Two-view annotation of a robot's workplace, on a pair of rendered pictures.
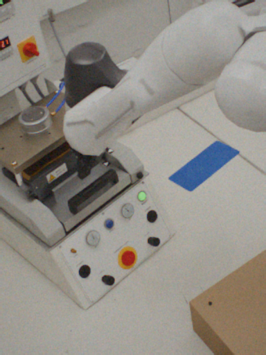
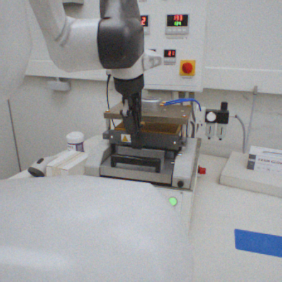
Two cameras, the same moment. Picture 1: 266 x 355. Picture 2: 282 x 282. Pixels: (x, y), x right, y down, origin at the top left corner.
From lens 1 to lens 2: 1.04 m
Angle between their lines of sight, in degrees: 47
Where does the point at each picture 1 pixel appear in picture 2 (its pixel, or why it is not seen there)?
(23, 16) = (193, 43)
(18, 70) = (174, 78)
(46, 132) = (146, 111)
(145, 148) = (248, 205)
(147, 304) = not seen: hidden behind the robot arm
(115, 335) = not seen: hidden behind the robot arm
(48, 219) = (96, 157)
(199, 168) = (266, 243)
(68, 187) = (130, 153)
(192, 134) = not seen: outside the picture
